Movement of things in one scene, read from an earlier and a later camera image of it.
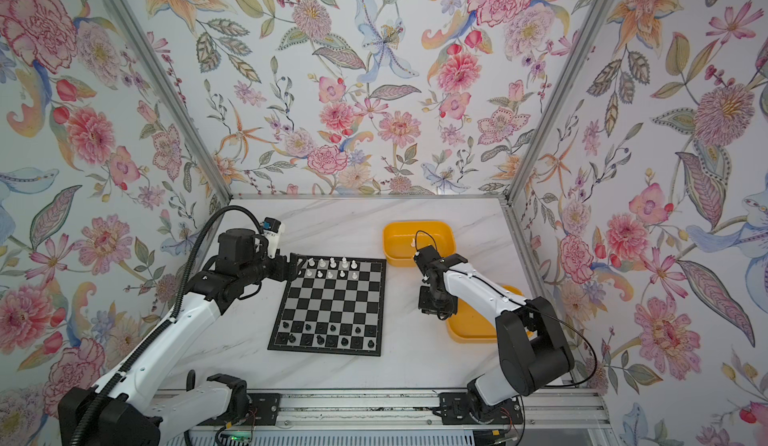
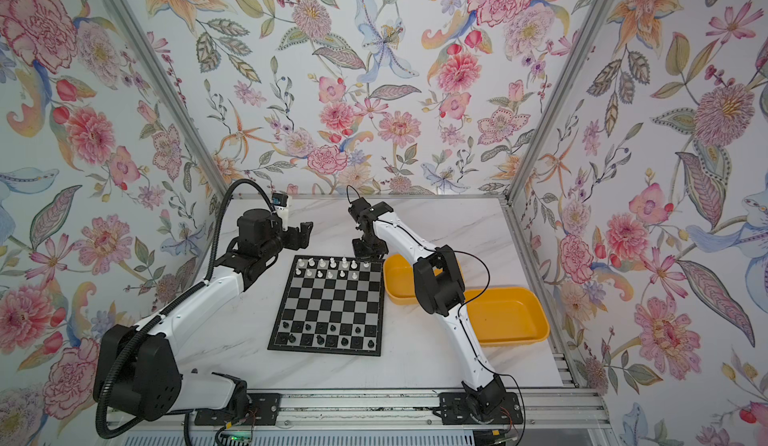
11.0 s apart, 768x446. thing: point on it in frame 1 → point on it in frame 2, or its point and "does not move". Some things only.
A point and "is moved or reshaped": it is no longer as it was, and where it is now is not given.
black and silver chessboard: (334, 305) does not move
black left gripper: (282, 272) → (304, 237)
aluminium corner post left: (161, 82) does not move
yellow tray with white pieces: (403, 239) is moved or reshaped
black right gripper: (425, 308) → (361, 255)
